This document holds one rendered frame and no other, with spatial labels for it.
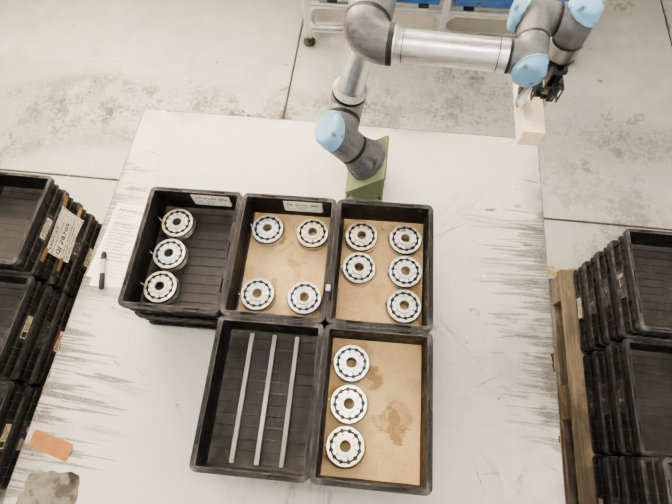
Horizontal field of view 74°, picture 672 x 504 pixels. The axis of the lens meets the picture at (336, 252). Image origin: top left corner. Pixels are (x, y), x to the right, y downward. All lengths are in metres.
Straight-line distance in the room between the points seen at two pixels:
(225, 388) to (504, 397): 0.84
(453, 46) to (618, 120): 2.17
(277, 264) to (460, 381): 0.68
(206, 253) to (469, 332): 0.89
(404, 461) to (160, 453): 0.72
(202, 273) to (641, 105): 2.76
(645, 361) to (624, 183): 1.17
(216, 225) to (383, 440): 0.84
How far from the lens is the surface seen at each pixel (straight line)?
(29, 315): 2.21
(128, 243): 1.77
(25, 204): 2.36
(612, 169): 2.98
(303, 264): 1.43
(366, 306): 1.37
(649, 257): 2.16
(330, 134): 1.46
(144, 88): 3.23
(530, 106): 1.49
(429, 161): 1.79
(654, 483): 1.91
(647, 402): 2.10
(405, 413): 1.33
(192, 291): 1.47
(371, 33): 1.15
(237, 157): 1.83
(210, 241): 1.52
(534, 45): 1.18
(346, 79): 1.46
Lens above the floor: 2.15
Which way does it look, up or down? 67 degrees down
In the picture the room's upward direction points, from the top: 3 degrees counter-clockwise
